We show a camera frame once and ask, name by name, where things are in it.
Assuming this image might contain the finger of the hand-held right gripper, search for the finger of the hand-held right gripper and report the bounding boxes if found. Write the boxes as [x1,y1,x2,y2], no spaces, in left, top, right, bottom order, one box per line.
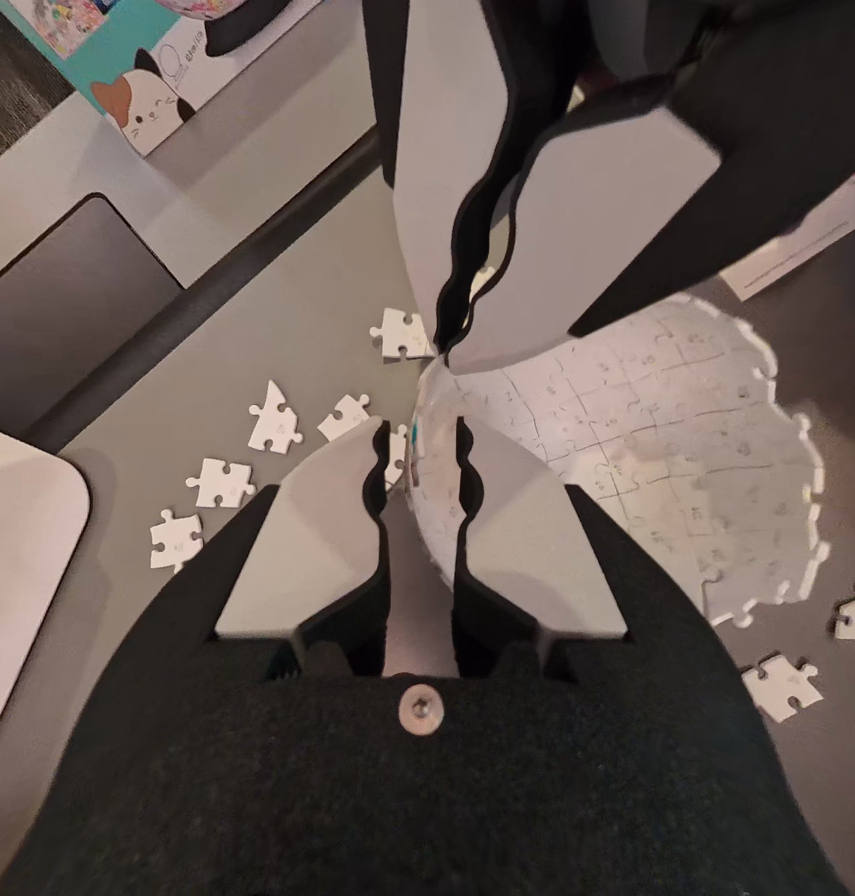
[446,105,725,375]
[393,0,526,348]

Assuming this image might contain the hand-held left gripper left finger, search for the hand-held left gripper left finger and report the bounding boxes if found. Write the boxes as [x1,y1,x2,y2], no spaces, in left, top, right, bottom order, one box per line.
[215,418,390,642]

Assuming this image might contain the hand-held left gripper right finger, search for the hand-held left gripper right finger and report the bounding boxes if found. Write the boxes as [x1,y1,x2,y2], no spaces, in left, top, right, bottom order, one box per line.
[456,416,628,642]

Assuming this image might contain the puzzle pieces group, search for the puzzle pieces group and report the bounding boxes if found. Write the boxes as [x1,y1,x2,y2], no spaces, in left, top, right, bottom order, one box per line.
[151,308,437,572]

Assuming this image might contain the partly built white puzzle ball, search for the partly built white puzzle ball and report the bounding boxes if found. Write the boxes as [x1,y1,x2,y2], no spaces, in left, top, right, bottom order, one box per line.
[407,294,831,628]

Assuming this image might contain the colourful puzzle ball box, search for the colourful puzzle ball box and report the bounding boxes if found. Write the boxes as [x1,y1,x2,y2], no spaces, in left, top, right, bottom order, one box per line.
[0,0,325,158]

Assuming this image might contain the printed instruction leaflet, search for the printed instruction leaflet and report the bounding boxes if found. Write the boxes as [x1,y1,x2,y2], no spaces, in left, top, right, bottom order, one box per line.
[719,159,855,302]

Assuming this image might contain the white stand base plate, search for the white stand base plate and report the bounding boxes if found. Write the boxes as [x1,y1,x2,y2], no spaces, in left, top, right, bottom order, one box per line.
[0,425,92,764]

